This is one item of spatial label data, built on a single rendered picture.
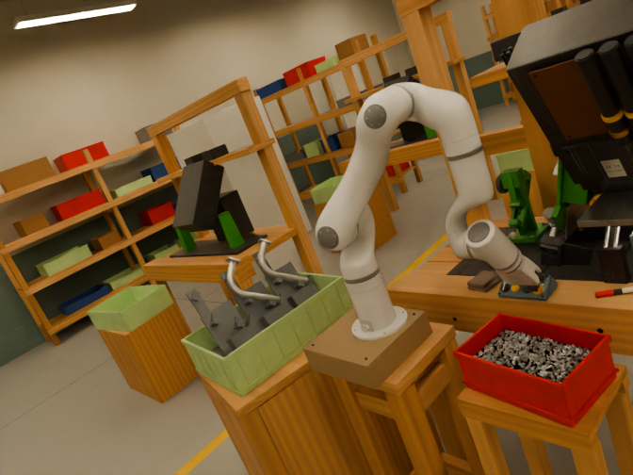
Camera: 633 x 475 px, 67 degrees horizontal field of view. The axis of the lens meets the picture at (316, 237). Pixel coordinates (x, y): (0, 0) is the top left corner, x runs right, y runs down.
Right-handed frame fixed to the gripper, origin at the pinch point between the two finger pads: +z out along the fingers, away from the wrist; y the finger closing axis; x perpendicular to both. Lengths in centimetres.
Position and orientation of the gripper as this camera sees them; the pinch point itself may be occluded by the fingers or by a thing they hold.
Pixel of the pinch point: (532, 284)
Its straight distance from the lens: 154.4
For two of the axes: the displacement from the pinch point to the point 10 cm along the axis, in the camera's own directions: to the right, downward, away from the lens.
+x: 3.6, -8.8, 3.2
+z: 6.9, 4.8, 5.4
